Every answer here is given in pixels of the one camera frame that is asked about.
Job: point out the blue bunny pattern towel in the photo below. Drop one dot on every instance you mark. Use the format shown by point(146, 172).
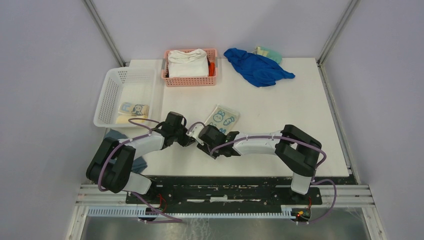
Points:
point(223, 118)

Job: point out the teal green towel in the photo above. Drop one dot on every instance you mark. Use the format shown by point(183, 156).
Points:
point(268, 53)

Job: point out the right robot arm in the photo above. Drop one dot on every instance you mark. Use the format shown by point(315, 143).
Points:
point(298, 150)

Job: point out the orange towel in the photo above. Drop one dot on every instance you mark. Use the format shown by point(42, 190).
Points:
point(211, 69)

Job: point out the white folded towel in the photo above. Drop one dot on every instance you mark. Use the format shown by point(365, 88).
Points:
point(188, 64)

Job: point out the white cable duct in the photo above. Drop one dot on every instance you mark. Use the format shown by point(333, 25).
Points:
point(144, 212)

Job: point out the yellow duck towel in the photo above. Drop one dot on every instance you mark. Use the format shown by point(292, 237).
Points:
point(124, 119)

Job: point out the rabbit print towel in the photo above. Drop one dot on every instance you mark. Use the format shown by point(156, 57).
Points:
point(134, 109)

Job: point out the white plastic basket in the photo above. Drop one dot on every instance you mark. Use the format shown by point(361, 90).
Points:
point(126, 87)

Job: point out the aluminium frame rails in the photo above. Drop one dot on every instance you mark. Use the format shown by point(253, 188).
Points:
point(347, 212)

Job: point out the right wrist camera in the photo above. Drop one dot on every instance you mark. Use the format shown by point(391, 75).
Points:
point(194, 131)

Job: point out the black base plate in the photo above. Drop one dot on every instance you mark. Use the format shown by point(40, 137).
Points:
point(224, 194)

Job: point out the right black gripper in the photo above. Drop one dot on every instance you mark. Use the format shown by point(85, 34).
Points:
point(205, 148)

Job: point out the pink plastic basket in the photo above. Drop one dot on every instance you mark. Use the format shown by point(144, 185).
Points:
point(212, 55)

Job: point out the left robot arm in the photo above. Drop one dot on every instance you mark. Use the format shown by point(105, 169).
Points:
point(111, 166)

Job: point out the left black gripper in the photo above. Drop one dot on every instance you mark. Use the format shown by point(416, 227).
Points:
point(188, 140)

